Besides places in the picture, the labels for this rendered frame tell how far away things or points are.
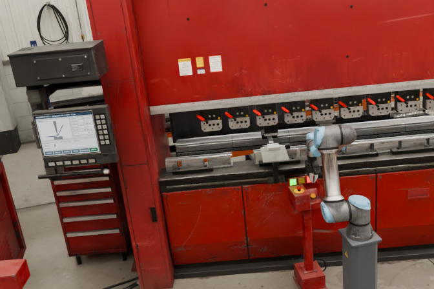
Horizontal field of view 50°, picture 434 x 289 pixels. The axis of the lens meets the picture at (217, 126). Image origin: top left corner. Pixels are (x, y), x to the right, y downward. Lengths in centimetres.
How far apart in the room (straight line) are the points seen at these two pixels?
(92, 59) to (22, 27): 461
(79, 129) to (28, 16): 457
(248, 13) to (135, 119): 103
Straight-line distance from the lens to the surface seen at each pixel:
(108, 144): 288
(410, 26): 346
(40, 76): 290
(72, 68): 282
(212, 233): 365
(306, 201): 329
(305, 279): 360
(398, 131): 394
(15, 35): 737
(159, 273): 376
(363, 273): 292
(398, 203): 375
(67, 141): 295
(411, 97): 358
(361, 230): 279
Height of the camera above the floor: 232
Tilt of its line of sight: 19 degrees down
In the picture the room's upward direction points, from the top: 6 degrees counter-clockwise
